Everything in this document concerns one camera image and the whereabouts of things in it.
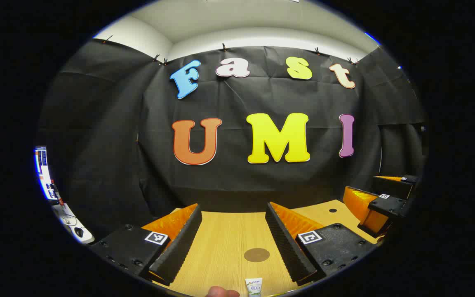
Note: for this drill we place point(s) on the black computer mouse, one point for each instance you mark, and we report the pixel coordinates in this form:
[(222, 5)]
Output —
[(79, 232)]

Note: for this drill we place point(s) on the black backdrop cloth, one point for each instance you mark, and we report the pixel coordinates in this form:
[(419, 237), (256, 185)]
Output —
[(237, 173)]

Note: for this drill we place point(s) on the white toothpaste tube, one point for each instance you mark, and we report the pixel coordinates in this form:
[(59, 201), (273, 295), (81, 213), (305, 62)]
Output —
[(254, 288)]

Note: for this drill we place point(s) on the computer monitor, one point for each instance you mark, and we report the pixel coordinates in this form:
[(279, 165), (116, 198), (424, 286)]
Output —
[(43, 169)]

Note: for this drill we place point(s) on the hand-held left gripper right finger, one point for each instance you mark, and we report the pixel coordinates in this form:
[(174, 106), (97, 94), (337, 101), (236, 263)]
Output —
[(287, 243)]

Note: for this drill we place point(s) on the light wooden desktop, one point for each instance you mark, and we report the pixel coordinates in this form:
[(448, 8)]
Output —
[(229, 235)]

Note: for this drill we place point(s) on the white side table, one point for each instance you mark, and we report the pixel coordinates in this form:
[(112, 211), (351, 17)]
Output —
[(70, 225)]

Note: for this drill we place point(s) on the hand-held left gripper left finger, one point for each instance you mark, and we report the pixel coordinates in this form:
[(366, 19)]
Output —
[(179, 243)]

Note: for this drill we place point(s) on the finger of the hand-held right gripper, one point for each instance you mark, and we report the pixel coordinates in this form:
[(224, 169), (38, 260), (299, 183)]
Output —
[(390, 206), (394, 186)]

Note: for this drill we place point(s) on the round brown coaster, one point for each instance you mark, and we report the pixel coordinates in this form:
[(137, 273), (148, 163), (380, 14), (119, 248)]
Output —
[(257, 255)]

